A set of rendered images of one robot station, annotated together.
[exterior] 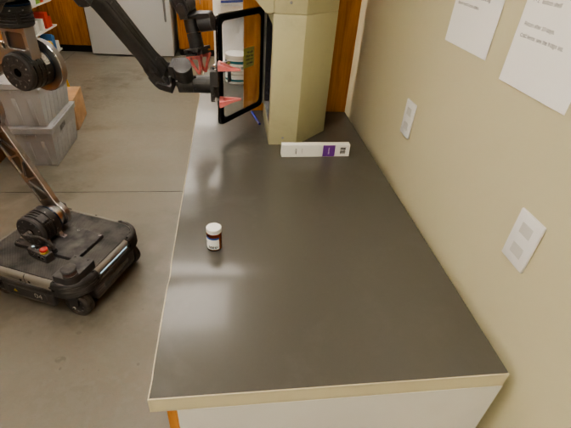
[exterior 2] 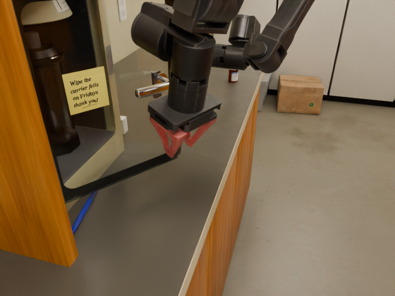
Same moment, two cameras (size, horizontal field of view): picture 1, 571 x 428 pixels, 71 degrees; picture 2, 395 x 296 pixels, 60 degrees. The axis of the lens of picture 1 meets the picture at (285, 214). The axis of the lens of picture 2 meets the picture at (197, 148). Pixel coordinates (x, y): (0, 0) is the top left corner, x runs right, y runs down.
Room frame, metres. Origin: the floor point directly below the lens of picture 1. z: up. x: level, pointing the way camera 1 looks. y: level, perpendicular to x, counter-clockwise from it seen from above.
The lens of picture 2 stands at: (2.11, 0.63, 1.45)
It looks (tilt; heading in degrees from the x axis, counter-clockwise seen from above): 31 degrees down; 205
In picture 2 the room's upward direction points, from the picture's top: straight up
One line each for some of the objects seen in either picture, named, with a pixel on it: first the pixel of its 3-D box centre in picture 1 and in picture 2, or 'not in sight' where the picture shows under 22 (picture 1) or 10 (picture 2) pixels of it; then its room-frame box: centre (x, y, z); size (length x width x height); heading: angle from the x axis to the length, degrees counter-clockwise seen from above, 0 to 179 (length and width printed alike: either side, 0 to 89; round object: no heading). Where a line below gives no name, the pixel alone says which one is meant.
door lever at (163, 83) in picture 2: not in sight; (153, 86); (1.58, 0.28, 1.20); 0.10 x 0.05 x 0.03; 153
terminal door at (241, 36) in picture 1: (241, 65); (113, 95); (1.63, 0.22, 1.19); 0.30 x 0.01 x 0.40; 153
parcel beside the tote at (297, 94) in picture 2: not in sight; (298, 94); (-1.17, 0.19, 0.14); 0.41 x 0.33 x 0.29; 106
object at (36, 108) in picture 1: (30, 92); not in sight; (2.99, 2.03, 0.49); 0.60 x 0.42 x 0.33; 9
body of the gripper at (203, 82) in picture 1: (205, 84); (211, 55); (1.33, 0.30, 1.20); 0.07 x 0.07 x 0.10; 8
